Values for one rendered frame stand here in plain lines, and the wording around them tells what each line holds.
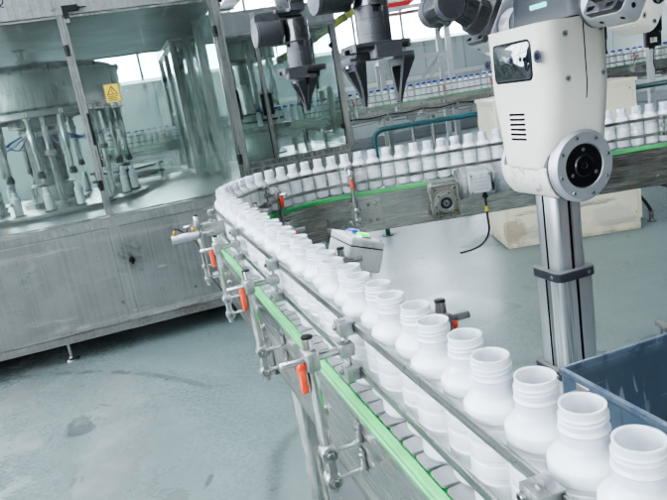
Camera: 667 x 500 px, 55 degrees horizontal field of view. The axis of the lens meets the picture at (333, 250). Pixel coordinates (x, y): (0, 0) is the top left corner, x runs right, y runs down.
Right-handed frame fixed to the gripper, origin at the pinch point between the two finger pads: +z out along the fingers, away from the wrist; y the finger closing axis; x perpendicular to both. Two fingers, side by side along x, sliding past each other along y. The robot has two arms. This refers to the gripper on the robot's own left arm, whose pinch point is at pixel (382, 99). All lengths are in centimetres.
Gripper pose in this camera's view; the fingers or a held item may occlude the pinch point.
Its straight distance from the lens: 111.1
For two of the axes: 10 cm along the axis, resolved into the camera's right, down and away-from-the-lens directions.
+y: 9.4, -2.0, 2.7
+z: 1.4, 9.6, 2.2
